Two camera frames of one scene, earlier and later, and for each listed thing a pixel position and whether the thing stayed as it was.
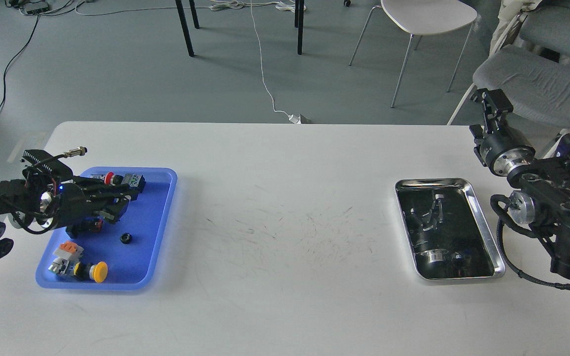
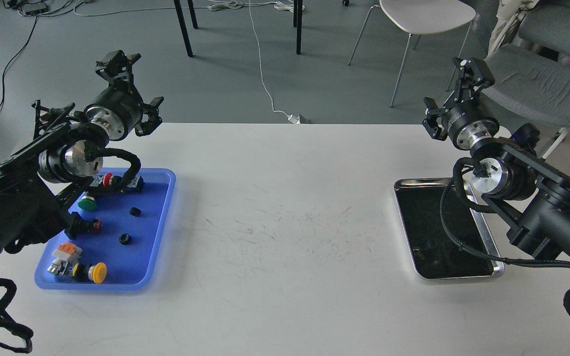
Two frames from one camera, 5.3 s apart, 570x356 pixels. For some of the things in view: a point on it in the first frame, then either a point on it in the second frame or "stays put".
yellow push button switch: x=74 y=267 stays put
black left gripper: x=75 y=205 to x=118 y=111
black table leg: x=300 y=27 stays put
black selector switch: x=83 y=227 stays put
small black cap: x=125 y=238 stays put
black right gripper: x=502 y=150 to x=468 y=121
